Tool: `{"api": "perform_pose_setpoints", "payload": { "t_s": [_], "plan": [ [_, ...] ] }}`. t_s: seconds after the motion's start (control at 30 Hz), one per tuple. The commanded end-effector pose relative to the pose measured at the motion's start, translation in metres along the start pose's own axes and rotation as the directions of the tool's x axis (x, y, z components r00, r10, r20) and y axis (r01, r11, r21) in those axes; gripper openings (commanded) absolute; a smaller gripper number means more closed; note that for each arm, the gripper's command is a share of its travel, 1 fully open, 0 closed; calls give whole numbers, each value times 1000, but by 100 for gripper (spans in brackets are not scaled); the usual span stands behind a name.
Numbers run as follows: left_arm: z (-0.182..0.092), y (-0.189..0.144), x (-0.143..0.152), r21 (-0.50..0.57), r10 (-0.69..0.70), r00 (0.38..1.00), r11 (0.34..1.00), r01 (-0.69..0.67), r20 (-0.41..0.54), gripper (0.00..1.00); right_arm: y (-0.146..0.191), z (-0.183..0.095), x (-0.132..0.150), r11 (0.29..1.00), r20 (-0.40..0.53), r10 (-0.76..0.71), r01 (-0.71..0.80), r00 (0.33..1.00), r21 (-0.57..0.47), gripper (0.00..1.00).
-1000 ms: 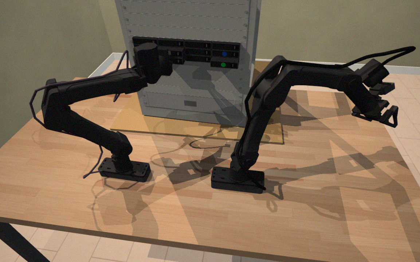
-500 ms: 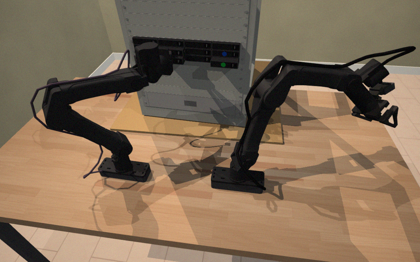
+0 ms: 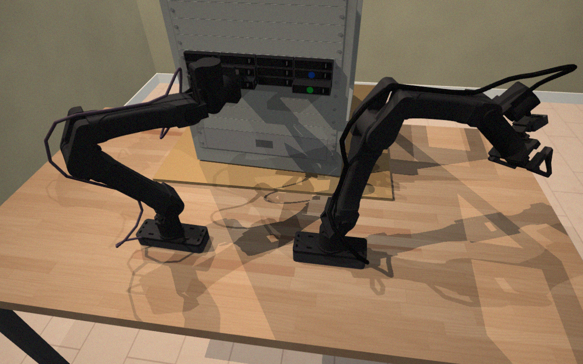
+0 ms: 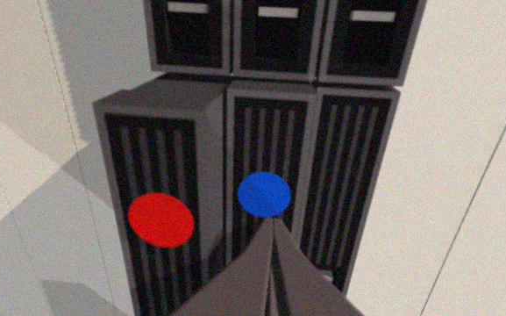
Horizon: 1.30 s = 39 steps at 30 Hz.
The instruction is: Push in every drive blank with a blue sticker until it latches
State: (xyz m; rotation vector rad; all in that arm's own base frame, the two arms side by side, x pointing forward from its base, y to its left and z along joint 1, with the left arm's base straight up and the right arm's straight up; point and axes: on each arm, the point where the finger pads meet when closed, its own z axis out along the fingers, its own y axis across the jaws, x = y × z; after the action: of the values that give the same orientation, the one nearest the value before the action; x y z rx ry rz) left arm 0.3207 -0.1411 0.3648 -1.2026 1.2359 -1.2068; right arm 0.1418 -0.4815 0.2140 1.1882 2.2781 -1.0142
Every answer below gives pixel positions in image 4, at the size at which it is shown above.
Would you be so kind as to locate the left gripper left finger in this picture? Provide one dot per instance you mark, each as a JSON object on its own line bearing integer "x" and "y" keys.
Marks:
{"x": 240, "y": 288}

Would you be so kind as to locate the grey open box frame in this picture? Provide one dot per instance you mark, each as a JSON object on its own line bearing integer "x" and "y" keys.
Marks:
{"x": 434, "y": 243}

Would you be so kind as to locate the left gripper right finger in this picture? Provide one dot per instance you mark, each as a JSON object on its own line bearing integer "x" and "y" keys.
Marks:
{"x": 296, "y": 287}

